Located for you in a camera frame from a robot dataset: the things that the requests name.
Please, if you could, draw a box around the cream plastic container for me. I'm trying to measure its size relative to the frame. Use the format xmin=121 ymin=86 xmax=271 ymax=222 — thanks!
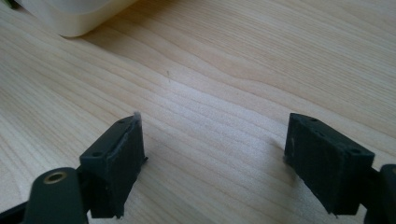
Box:
xmin=14 ymin=0 xmax=138 ymax=38

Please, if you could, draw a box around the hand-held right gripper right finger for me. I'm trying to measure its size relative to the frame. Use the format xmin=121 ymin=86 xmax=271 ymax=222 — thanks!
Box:
xmin=283 ymin=112 xmax=375 ymax=217

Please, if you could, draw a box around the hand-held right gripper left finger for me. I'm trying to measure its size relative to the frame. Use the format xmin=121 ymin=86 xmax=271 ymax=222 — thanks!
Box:
xmin=78 ymin=112 xmax=149 ymax=219

